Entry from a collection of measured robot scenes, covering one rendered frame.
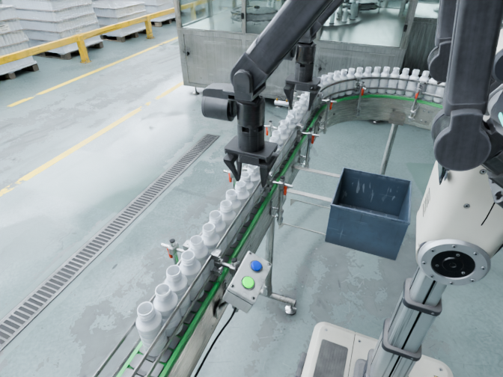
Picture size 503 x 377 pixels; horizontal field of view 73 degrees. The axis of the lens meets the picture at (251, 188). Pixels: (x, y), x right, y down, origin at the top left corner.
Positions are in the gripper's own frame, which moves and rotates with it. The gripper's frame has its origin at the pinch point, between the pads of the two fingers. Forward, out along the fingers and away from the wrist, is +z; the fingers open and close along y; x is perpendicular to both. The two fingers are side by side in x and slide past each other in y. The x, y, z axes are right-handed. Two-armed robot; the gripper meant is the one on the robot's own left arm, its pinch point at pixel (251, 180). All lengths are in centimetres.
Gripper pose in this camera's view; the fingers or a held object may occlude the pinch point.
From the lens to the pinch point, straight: 78.9
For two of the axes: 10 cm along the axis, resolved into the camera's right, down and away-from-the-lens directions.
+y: 9.2, 2.2, -3.1
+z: 0.0, 8.0, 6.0
